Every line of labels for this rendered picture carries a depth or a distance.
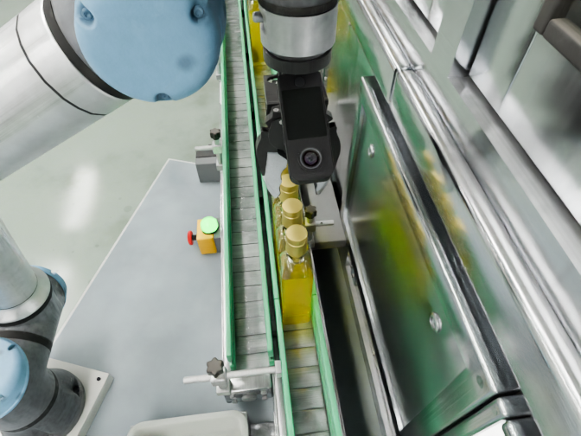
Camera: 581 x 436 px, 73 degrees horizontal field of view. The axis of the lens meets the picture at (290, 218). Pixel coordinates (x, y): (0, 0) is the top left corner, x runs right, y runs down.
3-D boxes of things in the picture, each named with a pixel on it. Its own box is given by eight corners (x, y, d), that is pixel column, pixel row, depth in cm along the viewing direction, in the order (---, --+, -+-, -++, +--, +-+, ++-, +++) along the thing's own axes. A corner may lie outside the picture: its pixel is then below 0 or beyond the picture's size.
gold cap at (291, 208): (303, 228, 67) (304, 212, 64) (283, 230, 67) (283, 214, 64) (301, 213, 69) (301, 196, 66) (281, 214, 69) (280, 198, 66)
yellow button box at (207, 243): (226, 253, 108) (223, 237, 102) (199, 255, 108) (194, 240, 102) (226, 233, 112) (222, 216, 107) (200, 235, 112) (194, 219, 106)
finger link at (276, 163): (275, 173, 58) (288, 123, 51) (278, 203, 55) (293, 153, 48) (253, 171, 58) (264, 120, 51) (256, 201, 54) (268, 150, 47)
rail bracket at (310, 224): (332, 249, 94) (337, 213, 83) (303, 252, 93) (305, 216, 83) (328, 235, 96) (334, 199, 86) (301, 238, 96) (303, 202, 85)
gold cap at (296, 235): (308, 256, 64) (309, 240, 60) (286, 258, 63) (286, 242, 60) (305, 239, 66) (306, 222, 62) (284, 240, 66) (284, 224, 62)
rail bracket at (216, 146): (226, 173, 110) (220, 135, 100) (200, 175, 109) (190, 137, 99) (226, 163, 113) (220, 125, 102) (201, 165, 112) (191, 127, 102)
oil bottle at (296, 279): (309, 323, 82) (315, 268, 65) (283, 326, 81) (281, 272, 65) (306, 298, 85) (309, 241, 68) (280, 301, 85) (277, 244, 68)
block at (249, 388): (274, 400, 78) (272, 391, 73) (226, 407, 77) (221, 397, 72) (272, 382, 80) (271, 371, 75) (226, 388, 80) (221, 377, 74)
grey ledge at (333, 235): (342, 260, 102) (347, 235, 94) (309, 264, 102) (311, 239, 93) (296, 67, 162) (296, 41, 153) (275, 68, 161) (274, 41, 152)
